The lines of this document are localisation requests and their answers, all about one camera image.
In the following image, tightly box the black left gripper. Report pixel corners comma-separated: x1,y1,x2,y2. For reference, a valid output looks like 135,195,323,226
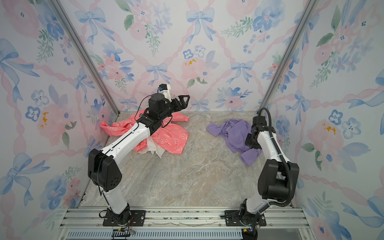
159,94,190,124

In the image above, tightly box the purple cloth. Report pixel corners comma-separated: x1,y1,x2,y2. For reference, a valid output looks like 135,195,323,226
206,119,262,166

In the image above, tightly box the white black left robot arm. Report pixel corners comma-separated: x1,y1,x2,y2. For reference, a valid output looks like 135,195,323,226
88,93,190,227

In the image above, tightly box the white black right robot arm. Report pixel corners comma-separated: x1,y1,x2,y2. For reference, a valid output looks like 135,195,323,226
238,116,300,225

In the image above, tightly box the white cloth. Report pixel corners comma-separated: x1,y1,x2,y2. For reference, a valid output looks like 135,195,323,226
139,137,166,159

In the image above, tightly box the pink bear print jacket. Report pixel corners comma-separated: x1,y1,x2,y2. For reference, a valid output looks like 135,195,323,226
100,110,190,155

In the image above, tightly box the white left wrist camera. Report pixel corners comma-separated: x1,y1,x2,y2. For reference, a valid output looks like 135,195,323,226
158,84,172,101

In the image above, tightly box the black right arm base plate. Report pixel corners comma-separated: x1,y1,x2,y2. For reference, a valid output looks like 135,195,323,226
221,210,267,228

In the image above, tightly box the left aluminium corner post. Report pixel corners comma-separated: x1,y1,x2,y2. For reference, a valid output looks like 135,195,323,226
48,0,120,116

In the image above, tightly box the aluminium corner post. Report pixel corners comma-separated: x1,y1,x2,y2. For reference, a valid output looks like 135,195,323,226
257,0,318,114
48,0,120,116

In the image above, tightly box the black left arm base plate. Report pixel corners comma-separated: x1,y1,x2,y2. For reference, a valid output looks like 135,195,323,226
102,209,147,227

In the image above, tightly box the right aluminium corner post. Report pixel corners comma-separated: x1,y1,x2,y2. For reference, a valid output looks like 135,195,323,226
257,0,318,114

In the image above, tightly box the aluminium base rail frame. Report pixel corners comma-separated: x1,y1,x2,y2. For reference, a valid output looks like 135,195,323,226
54,207,315,240

